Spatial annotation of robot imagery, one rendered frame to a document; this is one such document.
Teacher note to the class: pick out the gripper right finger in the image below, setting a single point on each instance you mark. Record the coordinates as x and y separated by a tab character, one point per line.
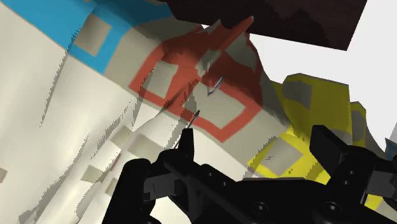
338	155

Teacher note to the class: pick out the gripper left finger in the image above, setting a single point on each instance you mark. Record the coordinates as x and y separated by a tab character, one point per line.
173	180

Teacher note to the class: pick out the bed with colourful squares bedspread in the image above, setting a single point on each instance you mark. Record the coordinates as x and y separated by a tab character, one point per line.
46	93

